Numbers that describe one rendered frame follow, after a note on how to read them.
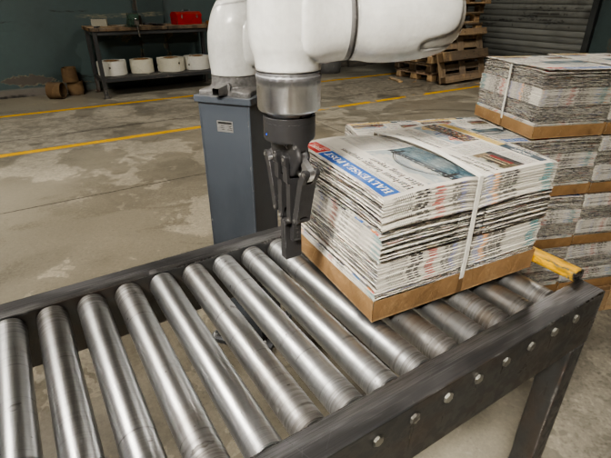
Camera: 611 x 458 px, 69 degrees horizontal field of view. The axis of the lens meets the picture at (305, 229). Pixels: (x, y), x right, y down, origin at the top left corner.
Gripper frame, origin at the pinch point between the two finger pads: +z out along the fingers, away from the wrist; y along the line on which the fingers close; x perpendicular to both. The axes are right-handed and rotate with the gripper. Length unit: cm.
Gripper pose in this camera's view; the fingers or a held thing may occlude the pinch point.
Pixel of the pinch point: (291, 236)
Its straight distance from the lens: 73.0
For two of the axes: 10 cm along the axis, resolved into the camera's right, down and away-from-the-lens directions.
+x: -8.5, 2.5, -4.7
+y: -5.3, -3.9, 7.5
